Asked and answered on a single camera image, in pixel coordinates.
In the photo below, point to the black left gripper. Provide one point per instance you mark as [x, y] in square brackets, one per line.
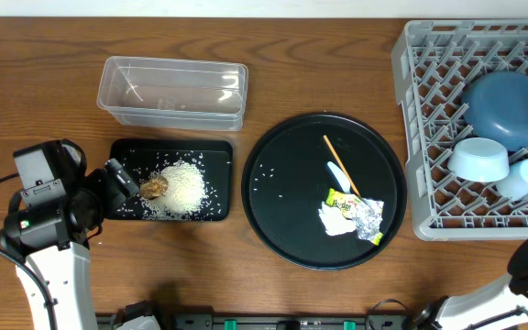
[120, 176]

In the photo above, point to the brown dried food piece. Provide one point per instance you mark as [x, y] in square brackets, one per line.
[154, 187]

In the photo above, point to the pile of white rice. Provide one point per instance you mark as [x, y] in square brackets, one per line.
[199, 185]

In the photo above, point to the wooden chopstick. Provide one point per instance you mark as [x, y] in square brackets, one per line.
[341, 165]

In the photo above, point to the white napkin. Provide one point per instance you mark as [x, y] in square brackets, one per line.
[334, 222]

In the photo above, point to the light blue spoon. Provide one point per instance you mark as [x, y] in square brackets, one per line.
[340, 177]

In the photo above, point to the yellow foil snack wrapper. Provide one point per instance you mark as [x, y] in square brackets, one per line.
[366, 214]

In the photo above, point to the light blue bowl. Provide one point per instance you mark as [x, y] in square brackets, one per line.
[479, 159]

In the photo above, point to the dark blue plate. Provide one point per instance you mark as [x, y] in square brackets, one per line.
[497, 108]

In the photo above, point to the light blue cup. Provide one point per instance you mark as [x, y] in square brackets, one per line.
[515, 185]

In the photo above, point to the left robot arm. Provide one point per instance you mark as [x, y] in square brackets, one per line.
[49, 223]

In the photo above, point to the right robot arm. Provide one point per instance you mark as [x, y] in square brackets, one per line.
[502, 304]

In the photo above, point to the grey dishwasher rack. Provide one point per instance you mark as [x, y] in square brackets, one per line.
[433, 61]

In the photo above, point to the black rectangular tray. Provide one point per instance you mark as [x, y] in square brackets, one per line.
[122, 145]

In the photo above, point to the clear plastic container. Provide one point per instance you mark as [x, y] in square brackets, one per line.
[170, 93]

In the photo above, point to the round black tray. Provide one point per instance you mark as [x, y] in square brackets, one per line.
[286, 180]

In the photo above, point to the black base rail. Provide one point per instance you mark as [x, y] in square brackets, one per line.
[147, 315]

